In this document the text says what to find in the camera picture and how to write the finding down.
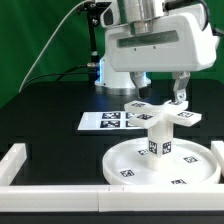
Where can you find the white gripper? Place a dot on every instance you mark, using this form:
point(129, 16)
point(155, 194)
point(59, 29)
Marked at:
point(176, 44)

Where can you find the white cross-shaped table base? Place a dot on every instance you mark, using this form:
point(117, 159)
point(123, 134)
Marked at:
point(146, 115)

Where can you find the white round table top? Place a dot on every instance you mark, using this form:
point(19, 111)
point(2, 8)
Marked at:
point(134, 162)

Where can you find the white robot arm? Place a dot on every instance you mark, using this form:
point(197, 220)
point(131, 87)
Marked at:
point(140, 15)

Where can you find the white sheet with markers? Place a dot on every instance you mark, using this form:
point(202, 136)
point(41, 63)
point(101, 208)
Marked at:
point(113, 120)

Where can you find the white front fence bar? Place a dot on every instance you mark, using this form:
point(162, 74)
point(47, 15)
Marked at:
point(103, 198)

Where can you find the white left fence bar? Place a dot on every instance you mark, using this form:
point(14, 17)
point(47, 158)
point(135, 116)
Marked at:
point(11, 163)

